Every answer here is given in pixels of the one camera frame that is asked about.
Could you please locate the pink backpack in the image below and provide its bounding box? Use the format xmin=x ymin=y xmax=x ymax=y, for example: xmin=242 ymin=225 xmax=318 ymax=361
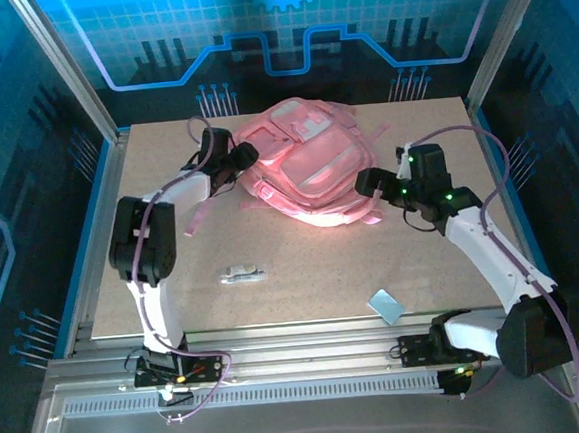
xmin=174 ymin=90 xmax=399 ymax=241

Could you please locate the light blue rectangular card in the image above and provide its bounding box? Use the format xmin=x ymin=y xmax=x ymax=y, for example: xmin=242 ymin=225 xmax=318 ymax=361
xmin=366 ymin=286 xmax=407 ymax=328

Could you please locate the black controller box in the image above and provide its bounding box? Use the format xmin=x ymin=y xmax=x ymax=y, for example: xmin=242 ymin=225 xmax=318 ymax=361
xmin=436 ymin=365 xmax=474 ymax=400

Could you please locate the aluminium mounting beam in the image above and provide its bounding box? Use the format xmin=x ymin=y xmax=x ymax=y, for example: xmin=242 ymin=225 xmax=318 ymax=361
xmin=44 ymin=317 xmax=579 ymax=397

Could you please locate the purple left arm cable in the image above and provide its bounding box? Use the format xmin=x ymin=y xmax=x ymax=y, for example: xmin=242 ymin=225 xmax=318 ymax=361
xmin=111 ymin=114 xmax=236 ymax=428

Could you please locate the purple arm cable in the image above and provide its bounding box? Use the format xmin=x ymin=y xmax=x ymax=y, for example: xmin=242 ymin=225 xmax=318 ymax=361
xmin=407 ymin=117 xmax=579 ymax=412
xmin=111 ymin=114 xmax=236 ymax=428

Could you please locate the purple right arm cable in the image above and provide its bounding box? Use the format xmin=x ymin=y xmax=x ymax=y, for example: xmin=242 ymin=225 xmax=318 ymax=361
xmin=407 ymin=117 xmax=579 ymax=412

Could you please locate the aluminium right table rail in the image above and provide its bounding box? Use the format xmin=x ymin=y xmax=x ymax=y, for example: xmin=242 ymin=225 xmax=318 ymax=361
xmin=465 ymin=95 xmax=569 ymax=326

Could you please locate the aluminium table rail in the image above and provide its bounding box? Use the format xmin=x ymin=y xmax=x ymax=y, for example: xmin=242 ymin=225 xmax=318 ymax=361
xmin=47 ymin=131 xmax=148 ymax=356
xmin=465 ymin=95 xmax=569 ymax=326

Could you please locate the aluminium left table rail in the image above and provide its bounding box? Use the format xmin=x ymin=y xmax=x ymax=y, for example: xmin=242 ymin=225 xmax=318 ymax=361
xmin=47 ymin=131 xmax=148 ymax=356

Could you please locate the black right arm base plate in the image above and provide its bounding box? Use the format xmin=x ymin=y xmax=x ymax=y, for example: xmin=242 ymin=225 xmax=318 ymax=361
xmin=397 ymin=328 xmax=491 ymax=368

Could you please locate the aluminium right frame post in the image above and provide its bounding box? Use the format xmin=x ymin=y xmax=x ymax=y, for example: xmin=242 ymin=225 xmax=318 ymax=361
xmin=457 ymin=0 xmax=563 ymax=113

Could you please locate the aluminium frame post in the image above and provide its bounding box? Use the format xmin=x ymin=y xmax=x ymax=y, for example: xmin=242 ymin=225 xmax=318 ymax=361
xmin=457 ymin=0 xmax=563 ymax=113
xmin=9 ymin=0 xmax=122 ymax=148

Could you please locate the aluminium left frame post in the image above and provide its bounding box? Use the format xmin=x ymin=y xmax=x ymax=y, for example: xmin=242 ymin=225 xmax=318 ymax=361
xmin=9 ymin=0 xmax=122 ymax=148

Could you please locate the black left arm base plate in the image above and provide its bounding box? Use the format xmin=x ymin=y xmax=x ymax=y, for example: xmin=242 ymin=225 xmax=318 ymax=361
xmin=132 ymin=349 xmax=227 ymax=389

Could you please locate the slotted grey cable duct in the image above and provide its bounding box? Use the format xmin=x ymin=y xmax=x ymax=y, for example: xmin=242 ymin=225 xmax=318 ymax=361
xmin=61 ymin=370 xmax=445 ymax=421

